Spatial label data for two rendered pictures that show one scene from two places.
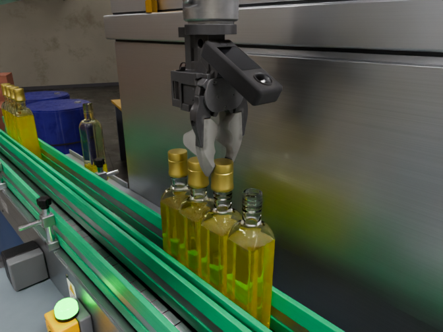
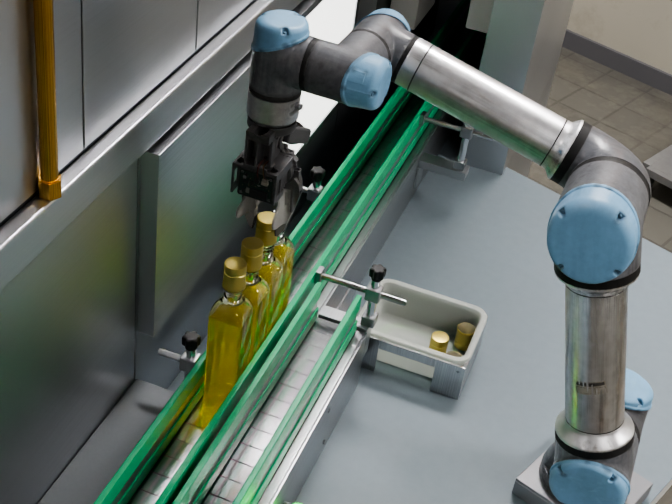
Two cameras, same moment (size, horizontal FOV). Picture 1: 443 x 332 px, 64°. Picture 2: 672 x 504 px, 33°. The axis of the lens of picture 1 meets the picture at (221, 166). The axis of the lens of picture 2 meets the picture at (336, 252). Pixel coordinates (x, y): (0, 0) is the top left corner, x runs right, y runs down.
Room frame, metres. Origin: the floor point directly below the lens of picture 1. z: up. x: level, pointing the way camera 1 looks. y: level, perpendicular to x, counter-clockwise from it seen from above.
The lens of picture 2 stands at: (1.16, 1.28, 2.19)
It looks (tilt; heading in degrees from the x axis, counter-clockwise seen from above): 36 degrees down; 238
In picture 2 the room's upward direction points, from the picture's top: 8 degrees clockwise
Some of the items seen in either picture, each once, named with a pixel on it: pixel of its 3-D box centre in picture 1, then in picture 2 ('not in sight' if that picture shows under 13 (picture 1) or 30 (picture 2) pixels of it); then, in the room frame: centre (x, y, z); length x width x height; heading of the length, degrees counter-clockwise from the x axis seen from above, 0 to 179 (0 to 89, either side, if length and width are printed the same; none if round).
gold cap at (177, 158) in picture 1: (178, 162); (234, 274); (0.59, 0.08, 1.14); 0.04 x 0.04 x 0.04
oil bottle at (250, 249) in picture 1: (249, 280); (269, 289); (0.46, -0.04, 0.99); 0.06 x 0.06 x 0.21; 42
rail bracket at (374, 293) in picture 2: not in sight; (360, 291); (0.29, -0.03, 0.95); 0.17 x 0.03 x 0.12; 133
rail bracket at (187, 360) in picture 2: not in sight; (178, 363); (0.65, 0.03, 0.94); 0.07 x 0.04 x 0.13; 133
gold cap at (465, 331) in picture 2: not in sight; (464, 336); (0.05, -0.01, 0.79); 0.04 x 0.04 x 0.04
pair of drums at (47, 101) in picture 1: (55, 141); not in sight; (3.12, 1.52, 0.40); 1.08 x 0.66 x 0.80; 26
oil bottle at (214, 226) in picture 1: (222, 265); (258, 309); (0.50, 0.00, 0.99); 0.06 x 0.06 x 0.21; 42
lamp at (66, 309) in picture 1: (66, 308); not in sight; (0.56, 0.31, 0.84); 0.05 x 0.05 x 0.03
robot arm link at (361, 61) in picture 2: not in sight; (350, 70); (0.44, 0.08, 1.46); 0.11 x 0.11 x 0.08; 42
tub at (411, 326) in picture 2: not in sight; (418, 335); (0.14, -0.04, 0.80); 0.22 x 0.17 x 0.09; 133
